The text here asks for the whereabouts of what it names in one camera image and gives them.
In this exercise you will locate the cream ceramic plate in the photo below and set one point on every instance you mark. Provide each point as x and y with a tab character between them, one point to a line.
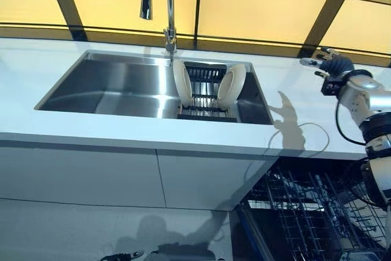
232	85
182	82

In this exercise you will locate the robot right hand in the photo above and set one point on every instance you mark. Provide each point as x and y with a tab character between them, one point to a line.
339	65

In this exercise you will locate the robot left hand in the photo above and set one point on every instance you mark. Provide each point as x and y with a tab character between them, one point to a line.
125	255

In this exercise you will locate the black dish drying rack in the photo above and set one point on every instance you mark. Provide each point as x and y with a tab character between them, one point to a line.
204	102

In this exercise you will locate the wide white cabinet door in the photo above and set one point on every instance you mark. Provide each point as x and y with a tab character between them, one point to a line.
79	175

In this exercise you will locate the stainless steel sink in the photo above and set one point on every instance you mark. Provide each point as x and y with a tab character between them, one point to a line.
116	90

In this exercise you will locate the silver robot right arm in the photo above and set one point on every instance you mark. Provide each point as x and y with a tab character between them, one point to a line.
366	96

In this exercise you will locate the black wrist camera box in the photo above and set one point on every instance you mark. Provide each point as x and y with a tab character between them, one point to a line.
331	86

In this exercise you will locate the narrow white cabinet door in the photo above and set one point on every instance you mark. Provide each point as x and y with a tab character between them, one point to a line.
207	178

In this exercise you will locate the chrome kitchen faucet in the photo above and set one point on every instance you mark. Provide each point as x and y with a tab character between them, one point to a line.
170	4

